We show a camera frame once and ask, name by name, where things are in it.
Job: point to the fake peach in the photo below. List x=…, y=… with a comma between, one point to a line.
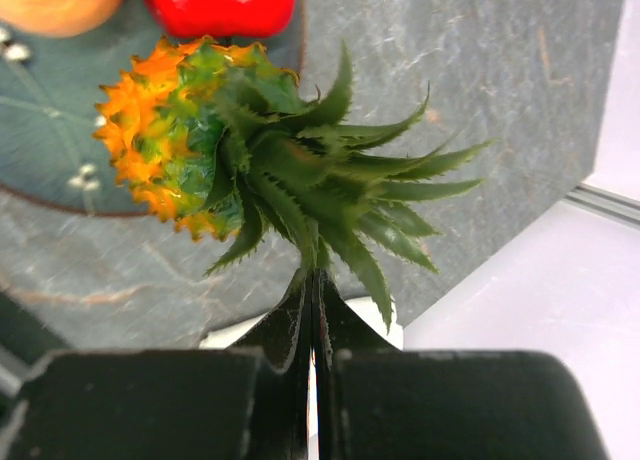
x=57, y=18

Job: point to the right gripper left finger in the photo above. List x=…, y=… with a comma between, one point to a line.
x=245, y=401

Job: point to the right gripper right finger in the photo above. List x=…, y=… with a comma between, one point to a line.
x=378, y=402

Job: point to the fake red bell pepper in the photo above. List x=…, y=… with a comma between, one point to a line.
x=223, y=18

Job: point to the fake fruit green leaves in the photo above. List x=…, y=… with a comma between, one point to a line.
x=217, y=140

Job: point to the blue ceramic plate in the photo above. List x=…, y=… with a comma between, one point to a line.
x=50, y=87

